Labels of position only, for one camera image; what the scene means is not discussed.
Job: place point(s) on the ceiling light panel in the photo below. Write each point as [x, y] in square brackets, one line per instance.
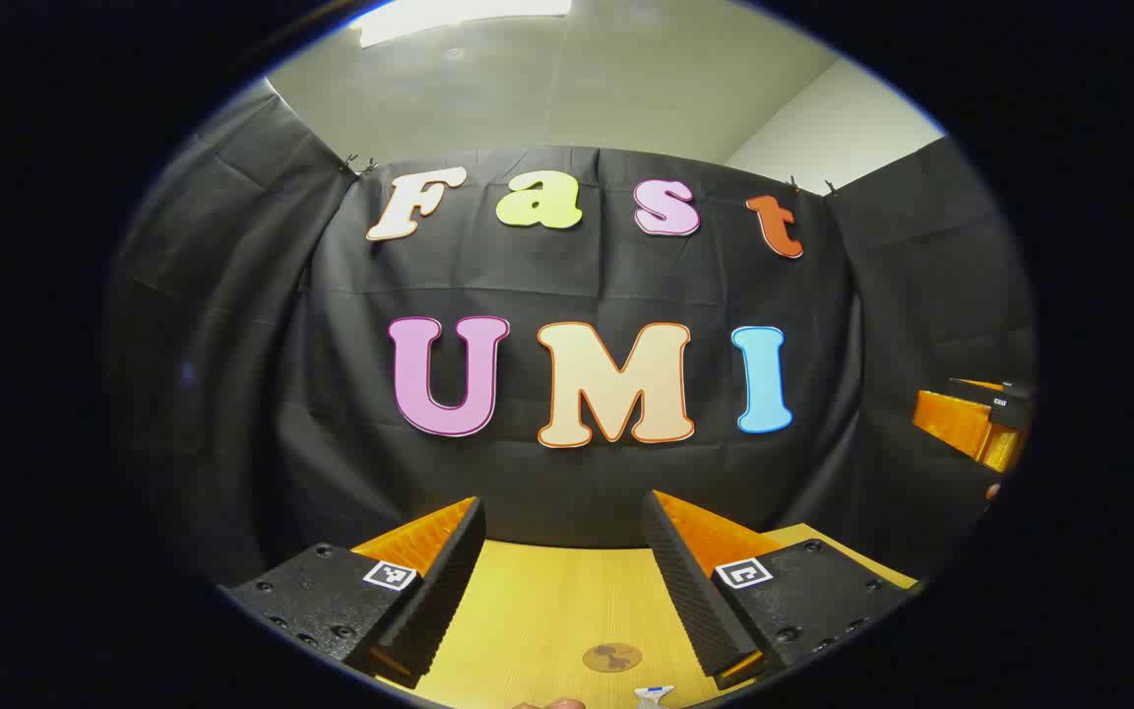
[459, 15]

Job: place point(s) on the round brown cork coaster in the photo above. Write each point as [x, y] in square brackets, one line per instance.
[611, 657]

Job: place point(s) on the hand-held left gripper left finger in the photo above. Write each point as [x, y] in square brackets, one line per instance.
[439, 601]

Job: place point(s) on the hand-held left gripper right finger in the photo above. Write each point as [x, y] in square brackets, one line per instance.
[690, 601]

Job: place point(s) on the white toothpaste tube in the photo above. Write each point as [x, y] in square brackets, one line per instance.
[654, 695]

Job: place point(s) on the wooden desktop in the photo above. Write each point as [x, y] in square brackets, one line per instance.
[547, 611]

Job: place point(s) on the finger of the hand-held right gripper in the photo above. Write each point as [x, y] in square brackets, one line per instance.
[961, 423]

